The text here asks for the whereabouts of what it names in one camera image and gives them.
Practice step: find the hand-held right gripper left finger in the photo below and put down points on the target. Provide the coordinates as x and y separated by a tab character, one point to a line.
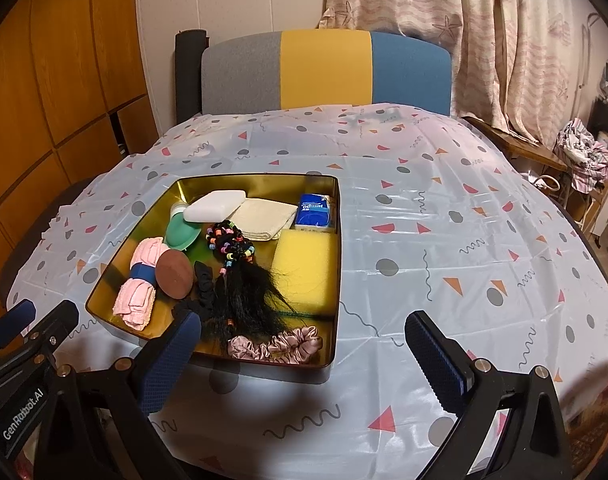
169	360

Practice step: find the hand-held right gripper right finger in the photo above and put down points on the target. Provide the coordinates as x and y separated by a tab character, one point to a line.
439	360

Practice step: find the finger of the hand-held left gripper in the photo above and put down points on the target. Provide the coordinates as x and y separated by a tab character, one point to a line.
54	325
14	320

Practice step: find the pink towel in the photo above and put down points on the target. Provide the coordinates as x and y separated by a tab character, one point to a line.
134	305

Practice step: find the brown makeup puff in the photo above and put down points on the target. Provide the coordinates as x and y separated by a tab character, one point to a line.
174	275

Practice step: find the black scrunchie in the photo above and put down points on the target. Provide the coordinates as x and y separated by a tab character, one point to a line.
204	280

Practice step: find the black beaded hair extension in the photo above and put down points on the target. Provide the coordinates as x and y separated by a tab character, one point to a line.
244	300

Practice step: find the pink satin scrunchie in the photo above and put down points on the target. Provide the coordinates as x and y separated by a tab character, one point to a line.
284	345

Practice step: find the gold tin box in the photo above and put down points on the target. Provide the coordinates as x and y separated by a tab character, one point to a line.
151	222

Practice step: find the white foam sponge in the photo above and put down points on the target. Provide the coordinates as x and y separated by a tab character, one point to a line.
214	206

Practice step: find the green and yellow scrub sponge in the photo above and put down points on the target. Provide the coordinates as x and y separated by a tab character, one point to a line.
304	270

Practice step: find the cream cloth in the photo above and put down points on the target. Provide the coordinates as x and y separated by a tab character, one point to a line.
261	217

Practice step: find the blue tissue packet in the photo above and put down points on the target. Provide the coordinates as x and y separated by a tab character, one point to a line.
314	212

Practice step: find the patterned plastic tablecloth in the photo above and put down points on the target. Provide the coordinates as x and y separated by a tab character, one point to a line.
434	210

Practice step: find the rattan chair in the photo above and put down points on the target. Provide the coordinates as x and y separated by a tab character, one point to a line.
594	435

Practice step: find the wooden side table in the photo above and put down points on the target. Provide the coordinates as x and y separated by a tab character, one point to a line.
524	145

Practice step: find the wooden wardrobe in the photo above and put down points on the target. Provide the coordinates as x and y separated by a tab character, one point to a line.
59	85

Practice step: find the pile of patterned clothes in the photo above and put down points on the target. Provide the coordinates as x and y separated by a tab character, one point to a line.
579	145

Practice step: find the black television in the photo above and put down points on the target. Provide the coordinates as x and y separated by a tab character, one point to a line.
604	115

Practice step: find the grey yellow blue chair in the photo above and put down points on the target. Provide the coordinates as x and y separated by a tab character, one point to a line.
324	70

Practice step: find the pink patterned curtain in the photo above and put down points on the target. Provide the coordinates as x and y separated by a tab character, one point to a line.
484	35

